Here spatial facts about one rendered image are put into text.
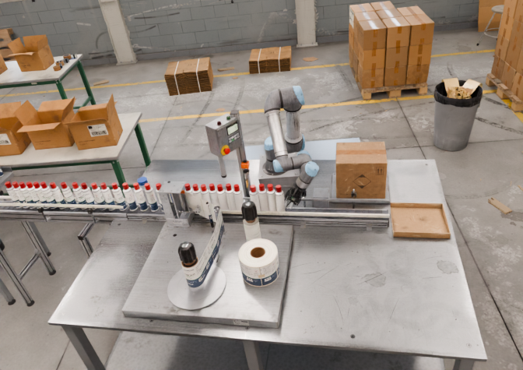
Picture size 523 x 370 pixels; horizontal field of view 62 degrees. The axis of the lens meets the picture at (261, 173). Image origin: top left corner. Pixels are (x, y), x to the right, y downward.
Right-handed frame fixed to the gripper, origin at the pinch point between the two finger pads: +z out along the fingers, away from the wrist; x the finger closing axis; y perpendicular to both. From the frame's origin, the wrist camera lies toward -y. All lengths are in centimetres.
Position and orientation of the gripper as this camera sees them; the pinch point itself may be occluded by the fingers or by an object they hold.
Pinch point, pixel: (286, 205)
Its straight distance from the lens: 266.7
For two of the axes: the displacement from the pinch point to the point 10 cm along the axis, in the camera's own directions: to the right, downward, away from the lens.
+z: -3.9, 7.0, 6.0
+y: -1.7, 5.9, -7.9
